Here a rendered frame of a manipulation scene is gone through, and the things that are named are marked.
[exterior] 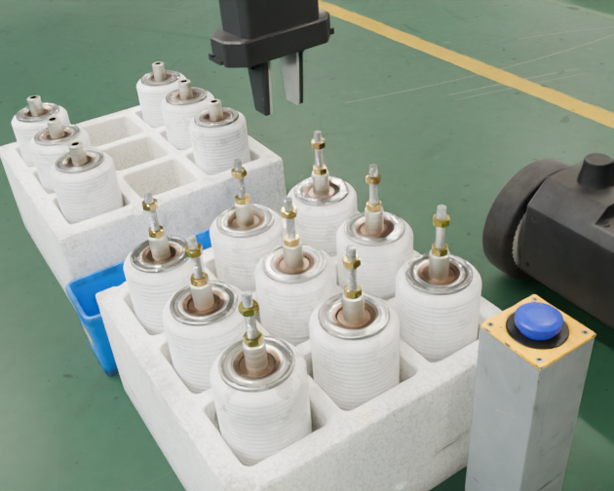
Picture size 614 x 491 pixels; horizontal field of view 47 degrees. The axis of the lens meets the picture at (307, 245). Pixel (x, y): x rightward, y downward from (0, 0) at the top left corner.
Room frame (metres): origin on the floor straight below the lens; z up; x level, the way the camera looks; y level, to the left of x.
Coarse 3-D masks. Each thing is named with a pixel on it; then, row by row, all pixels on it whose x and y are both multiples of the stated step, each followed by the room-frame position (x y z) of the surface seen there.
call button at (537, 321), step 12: (516, 312) 0.47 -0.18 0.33; (528, 312) 0.46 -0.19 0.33; (540, 312) 0.46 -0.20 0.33; (552, 312) 0.46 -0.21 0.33; (516, 324) 0.46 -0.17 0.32; (528, 324) 0.45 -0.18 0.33; (540, 324) 0.45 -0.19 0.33; (552, 324) 0.44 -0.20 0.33; (528, 336) 0.45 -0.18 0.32; (540, 336) 0.44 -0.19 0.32; (552, 336) 0.44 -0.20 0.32
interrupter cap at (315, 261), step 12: (276, 252) 0.69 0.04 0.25; (312, 252) 0.69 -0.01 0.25; (264, 264) 0.67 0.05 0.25; (276, 264) 0.67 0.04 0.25; (312, 264) 0.66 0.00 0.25; (324, 264) 0.66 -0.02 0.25; (276, 276) 0.65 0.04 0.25; (288, 276) 0.64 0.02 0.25; (300, 276) 0.64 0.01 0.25; (312, 276) 0.64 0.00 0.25
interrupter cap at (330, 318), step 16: (336, 304) 0.59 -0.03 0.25; (368, 304) 0.58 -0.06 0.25; (384, 304) 0.58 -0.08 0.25; (320, 320) 0.56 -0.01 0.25; (336, 320) 0.56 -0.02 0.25; (368, 320) 0.56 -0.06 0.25; (384, 320) 0.55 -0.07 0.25; (336, 336) 0.54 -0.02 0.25; (352, 336) 0.53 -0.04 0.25; (368, 336) 0.53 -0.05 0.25
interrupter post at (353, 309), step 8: (344, 296) 0.57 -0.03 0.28; (360, 296) 0.56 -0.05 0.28; (344, 304) 0.56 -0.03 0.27; (352, 304) 0.56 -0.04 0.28; (360, 304) 0.56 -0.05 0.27; (344, 312) 0.56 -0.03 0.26; (352, 312) 0.56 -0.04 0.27; (360, 312) 0.56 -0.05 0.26; (352, 320) 0.56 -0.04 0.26; (360, 320) 0.56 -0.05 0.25
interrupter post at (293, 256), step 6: (294, 246) 0.66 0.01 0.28; (300, 246) 0.66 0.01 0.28; (288, 252) 0.66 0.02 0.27; (294, 252) 0.66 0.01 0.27; (300, 252) 0.66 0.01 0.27; (288, 258) 0.66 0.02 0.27; (294, 258) 0.66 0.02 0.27; (300, 258) 0.66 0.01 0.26; (288, 264) 0.66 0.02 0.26; (294, 264) 0.66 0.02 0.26; (300, 264) 0.66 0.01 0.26
